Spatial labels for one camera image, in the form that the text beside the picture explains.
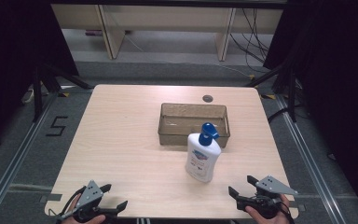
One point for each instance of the person's left hand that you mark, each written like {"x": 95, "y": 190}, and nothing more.
{"x": 71, "y": 219}

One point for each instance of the white bottle with blue pump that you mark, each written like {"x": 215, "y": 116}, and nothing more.
{"x": 202, "y": 159}

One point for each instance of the person's right hand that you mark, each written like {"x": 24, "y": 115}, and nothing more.
{"x": 256, "y": 215}

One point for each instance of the black metal stand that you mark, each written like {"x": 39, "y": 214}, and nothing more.
{"x": 292, "y": 93}
{"x": 38, "y": 93}

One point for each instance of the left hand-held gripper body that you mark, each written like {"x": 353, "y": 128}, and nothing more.
{"x": 90, "y": 193}

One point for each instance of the white desk frame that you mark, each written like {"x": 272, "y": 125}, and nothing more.
{"x": 167, "y": 19}

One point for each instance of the clear brown plastic basket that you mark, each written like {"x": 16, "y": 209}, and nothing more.
{"x": 174, "y": 125}

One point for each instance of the metal floor rail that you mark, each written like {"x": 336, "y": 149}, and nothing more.
{"x": 307, "y": 158}
{"x": 15, "y": 161}

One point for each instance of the dark curtain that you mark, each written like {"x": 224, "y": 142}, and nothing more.
{"x": 338, "y": 77}
{"x": 12, "y": 56}

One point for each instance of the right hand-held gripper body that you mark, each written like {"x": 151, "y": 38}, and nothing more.
{"x": 262, "y": 202}

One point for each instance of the white power strip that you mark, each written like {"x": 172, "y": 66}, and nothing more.
{"x": 28, "y": 95}

